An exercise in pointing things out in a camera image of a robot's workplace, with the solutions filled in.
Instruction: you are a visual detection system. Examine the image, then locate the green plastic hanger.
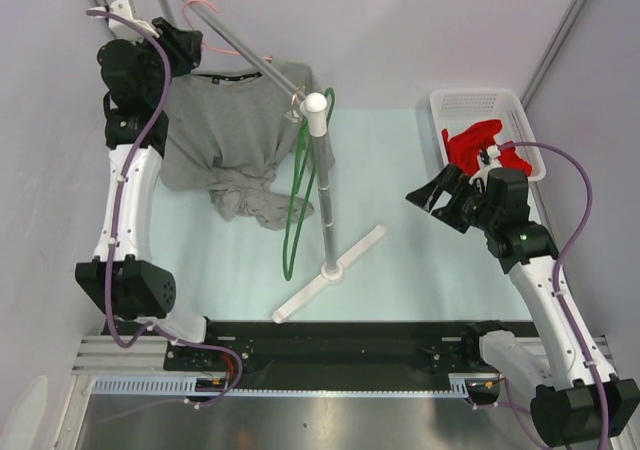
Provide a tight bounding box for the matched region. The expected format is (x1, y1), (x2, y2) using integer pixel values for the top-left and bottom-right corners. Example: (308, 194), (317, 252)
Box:
(281, 87), (336, 282)

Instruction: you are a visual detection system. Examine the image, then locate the pink wire hanger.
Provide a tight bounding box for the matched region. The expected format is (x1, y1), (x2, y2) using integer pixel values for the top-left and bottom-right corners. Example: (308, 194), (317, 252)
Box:
(181, 0), (274, 63)

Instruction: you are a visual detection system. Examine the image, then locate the white slotted cable duct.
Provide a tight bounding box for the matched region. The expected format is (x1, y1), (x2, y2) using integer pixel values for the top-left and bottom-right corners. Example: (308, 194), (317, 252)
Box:
(92, 373), (504, 398)

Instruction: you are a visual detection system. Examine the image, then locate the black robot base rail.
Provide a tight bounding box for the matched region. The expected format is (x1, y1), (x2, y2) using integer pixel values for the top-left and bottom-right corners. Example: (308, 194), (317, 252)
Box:
(162, 319), (521, 404)

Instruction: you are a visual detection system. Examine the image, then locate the white plastic basket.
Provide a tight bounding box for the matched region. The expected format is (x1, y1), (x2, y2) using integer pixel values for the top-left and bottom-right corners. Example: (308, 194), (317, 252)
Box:
(429, 87), (535, 175)

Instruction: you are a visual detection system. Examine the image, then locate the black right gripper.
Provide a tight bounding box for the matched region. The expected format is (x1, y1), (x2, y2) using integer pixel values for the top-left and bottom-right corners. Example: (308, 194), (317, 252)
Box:
(406, 163), (499, 234)

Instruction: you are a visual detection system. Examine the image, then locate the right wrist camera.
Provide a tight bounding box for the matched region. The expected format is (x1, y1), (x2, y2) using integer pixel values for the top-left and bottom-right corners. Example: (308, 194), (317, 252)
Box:
(473, 145), (502, 180)

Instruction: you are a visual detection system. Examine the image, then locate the red t shirt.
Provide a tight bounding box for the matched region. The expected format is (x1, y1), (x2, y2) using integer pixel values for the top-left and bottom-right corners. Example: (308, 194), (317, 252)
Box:
(441, 119), (532, 176)

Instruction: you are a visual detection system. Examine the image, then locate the white clothes rack with poles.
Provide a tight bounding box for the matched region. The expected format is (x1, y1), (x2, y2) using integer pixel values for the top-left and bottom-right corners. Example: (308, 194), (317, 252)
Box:
(147, 0), (389, 325)

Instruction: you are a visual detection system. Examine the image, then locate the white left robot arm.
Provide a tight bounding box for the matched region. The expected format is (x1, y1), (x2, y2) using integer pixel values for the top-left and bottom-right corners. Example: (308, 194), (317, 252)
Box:
(75, 7), (221, 370)

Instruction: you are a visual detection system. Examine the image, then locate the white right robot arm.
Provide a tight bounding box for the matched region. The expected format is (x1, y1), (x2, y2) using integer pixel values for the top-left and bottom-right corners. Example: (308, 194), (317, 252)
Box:
(421, 164), (639, 448)

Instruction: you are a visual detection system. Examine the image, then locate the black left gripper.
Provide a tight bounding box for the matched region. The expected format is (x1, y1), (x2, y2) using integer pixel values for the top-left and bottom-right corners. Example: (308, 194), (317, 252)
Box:
(124, 18), (202, 106)

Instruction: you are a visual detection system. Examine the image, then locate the grey t shirt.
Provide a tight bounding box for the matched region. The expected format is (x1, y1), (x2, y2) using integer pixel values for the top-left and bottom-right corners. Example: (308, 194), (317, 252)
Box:
(160, 70), (314, 230)

